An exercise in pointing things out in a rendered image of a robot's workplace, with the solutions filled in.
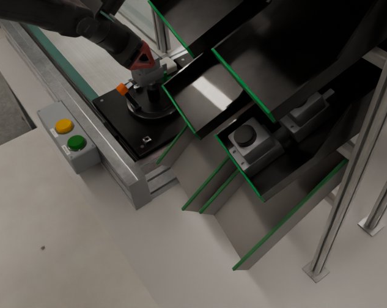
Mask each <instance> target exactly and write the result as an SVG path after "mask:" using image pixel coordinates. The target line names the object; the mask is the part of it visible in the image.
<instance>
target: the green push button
mask: <svg viewBox="0 0 387 308"><path fill-rule="evenodd" d="M67 145H68V147H69V148H70V149H72V150H78V149H81V148H82V147H83V146H84V145H85V140H84V138H83V137H82V136H80V135H75V136H72V137H71V138H70V139H69V140H68V141H67Z"/></svg>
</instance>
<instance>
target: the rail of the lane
mask: <svg viewBox="0 0 387 308"><path fill-rule="evenodd" d="M0 26H1V28H2V30H3V32H4V34H5V37H6V39H7V41H8V42H9V43H10V44H11V46H12V47H13V48H14V50H15V51H16V52H17V54H18V55H19V56H20V57H21V59H22V60H23V62H24V63H25V64H26V66H27V67H28V69H30V71H31V72H32V74H33V75H34V76H35V77H36V79H37V80H38V82H39V83H40V84H41V85H42V87H43V88H44V89H45V91H46V92H47V94H48V95H49V96H50V97H51V99H52V100H53V101H54V102H56V101H58V100H61V101H62V102H63V104H64V105H65V106H66V107H67V109H68V110H69V111H70V112H71V114H72V115H73V117H74V118H75V119H76V120H77V122H78V123H79V124H80V125H81V127H82V128H83V129H84V131H85V132H86V133H87V135H88V136H89V137H90V138H91V139H92V141H93V142H94V144H95V145H96V146H97V149H98V152H99V154H100V157H101V162H100V164H101V165H102V166H103V167H104V169H105V170H106V171H107V173H108V174H109V175H110V177H111V178H112V179H113V180H114V182H115V183H116V185H117V186H118V187H119V189H120V190H121V191H122V192H123V194H124V195H125V197H126V198H127V199H128V200H129V202H130V203H131V204H132V206H133V207H134V208H135V210H138V209H140V208H141V207H143V206H145V205H146V204H148V203H149V202H151V201H152V198H151V195H150V190H149V186H148V182H147V179H146V175H145V174H144V173H143V172H142V170H140V168H139V167H138V166H137V165H136V163H135V162H134V161H133V160H132V159H131V158H130V156H129V155H128V154H127V152H126V151H125V150H124V149H123V148H122V147H121V145H120V144H119V143H118V142H117V141H118V140H119V136H118V134H117V133H116V132H115V131H114V130H113V128H112V127H111V126H110V125H109V123H108V122H107V121H105V122H103V124H102V123H101V121H100V120H99V119H98V118H97V116H96V115H95V114H94V113H93V112H92V111H91V109H90V108H89V107H88V105H87V104H85V102H84V101H83V100H82V98H81V97H80V96H79V95H78V94H77V93H76V91H75V90H74V89H73V87H72V86H71V85H70V84H69V83H68V82H67V80H66V79H65V78H64V77H63V76H62V75H61V73H60V72H59V71H58V70H57V68H56V67H55V66H54V65H53V64H52V62H51V61H50V60H49V59H48V58H47V57H46V55H45V54H44V53H43V51H42V50H41V49H40V48H39V47H38V46H37V44H36V43H35V42H34V41H33V39H31V37H30V36H29V35H28V33H27V32H26V31H25V30H24V29H23V28H22V27H21V25H20V24H19V23H18V22H15V21H8V20H2V19H0Z"/></svg>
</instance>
